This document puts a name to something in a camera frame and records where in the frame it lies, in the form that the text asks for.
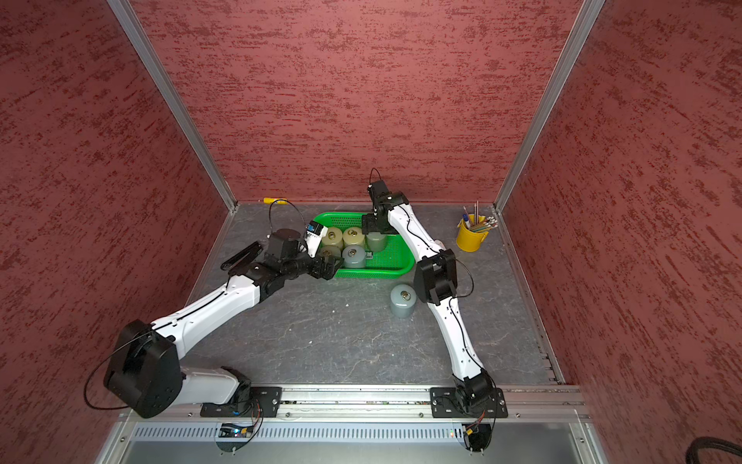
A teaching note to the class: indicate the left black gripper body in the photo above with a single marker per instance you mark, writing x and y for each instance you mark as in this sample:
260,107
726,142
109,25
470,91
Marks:
302,264

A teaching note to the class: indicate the aluminium front rail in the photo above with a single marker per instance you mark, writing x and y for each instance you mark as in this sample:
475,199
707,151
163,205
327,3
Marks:
361,414

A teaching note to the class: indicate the grey tea canister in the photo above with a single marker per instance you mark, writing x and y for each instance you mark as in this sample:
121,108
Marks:
355,257

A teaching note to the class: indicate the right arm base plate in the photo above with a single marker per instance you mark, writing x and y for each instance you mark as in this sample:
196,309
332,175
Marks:
452,403

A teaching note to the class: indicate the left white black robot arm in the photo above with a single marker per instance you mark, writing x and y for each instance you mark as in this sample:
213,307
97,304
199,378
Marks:
145,370

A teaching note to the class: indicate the black tongs tool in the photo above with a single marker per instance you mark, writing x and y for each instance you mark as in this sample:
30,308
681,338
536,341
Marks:
245,256

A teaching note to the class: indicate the yellow pen cup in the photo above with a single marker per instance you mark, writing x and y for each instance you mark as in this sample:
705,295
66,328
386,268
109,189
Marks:
471,239

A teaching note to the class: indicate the green plastic basket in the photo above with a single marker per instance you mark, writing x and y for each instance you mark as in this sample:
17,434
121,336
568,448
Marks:
394,261

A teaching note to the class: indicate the grey-blue tea canister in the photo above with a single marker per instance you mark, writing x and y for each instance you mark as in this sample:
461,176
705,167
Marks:
403,300

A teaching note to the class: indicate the green tea canister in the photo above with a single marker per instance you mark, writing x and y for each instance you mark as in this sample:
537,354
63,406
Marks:
376,241

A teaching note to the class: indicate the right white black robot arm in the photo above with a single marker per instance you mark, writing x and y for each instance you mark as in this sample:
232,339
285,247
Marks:
436,283

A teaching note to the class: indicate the yellow marker at wall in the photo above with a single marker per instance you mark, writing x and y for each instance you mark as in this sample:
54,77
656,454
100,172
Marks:
278,201

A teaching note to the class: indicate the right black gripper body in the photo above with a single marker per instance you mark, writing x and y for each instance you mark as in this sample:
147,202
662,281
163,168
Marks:
378,224

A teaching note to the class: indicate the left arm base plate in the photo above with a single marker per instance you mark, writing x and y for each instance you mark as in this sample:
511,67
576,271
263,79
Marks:
257,401

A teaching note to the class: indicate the beige tea canister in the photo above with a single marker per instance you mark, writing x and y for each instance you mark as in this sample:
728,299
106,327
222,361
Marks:
353,236
333,238

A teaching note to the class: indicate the aluminium frame post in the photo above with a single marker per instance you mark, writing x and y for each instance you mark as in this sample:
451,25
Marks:
573,46
132,27

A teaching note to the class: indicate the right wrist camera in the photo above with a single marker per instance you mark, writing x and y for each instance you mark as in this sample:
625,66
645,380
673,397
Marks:
379,190

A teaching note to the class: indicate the left aluminium frame post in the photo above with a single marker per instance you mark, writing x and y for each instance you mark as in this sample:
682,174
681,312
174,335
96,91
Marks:
132,27

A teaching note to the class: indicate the olive tea canister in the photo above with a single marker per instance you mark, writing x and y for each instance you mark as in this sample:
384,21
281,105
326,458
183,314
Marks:
330,251

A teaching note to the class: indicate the right aluminium frame post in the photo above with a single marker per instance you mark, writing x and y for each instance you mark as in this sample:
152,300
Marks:
573,46

